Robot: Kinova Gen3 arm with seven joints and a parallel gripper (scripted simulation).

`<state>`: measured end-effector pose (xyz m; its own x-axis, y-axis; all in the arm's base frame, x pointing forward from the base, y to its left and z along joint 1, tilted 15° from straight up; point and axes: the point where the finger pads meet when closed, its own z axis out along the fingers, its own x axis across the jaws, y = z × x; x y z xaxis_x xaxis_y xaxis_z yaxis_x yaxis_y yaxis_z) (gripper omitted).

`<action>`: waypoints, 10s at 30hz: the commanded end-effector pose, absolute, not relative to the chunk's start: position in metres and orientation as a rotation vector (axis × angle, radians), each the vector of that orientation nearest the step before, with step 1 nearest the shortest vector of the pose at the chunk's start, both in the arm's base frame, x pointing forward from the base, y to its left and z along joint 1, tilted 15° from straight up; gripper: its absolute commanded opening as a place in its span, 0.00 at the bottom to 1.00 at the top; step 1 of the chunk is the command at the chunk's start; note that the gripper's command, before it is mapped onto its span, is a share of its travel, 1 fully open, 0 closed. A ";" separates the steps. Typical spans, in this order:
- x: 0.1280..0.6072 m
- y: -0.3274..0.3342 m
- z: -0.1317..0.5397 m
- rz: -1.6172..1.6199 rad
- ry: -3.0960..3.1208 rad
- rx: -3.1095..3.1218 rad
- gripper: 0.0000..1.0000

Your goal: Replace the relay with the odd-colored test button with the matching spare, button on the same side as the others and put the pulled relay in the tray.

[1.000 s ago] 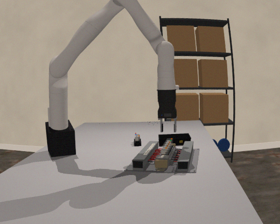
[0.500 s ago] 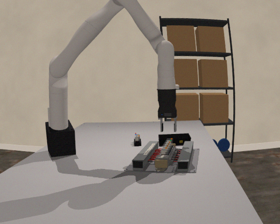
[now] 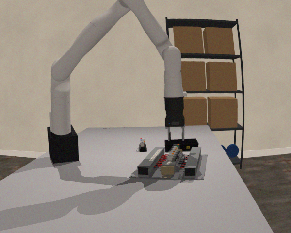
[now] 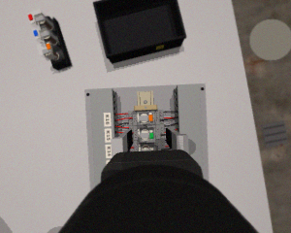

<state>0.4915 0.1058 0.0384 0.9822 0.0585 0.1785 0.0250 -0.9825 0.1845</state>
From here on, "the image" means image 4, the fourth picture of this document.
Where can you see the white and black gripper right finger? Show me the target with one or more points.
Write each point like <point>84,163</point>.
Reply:
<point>177,141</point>

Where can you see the grey mounting plate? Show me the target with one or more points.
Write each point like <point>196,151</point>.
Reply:
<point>160,95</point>

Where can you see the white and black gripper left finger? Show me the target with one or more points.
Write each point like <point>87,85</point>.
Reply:
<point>122,143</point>

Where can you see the black rectangular tray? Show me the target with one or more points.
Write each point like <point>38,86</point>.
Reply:
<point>127,24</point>

